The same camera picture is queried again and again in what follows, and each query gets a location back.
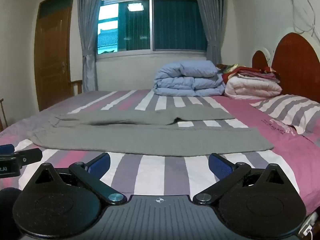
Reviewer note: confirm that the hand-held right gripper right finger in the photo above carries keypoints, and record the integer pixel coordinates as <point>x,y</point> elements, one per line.
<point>218,164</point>

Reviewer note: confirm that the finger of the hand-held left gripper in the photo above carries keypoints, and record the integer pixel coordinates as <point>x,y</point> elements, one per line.
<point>30,155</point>
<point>6,148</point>

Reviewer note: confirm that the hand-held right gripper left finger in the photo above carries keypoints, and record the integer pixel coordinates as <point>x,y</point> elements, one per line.
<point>100,164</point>

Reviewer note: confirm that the grey pants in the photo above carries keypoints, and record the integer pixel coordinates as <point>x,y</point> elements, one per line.
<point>150,137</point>

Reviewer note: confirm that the wooden chair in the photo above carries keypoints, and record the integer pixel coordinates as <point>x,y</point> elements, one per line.
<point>2,115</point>
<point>77,86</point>

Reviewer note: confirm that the striped pink bed sheet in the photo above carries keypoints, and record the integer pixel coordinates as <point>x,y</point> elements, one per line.
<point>155,172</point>

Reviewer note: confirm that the folded pale pink blanket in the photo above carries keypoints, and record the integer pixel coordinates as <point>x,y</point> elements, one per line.
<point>252,87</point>

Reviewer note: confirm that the folded light blue duvet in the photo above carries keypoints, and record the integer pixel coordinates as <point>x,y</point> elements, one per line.
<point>190,80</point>

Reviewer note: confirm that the striped pillow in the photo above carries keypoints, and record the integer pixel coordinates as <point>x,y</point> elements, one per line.
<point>292,112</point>

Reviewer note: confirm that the brown wooden door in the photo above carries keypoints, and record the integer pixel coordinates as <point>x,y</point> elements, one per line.
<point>52,60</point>

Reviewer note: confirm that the red wooden headboard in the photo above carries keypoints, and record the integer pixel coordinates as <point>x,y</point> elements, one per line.
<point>297,62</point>

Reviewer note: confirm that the window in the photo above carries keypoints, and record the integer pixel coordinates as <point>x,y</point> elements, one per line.
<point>175,22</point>

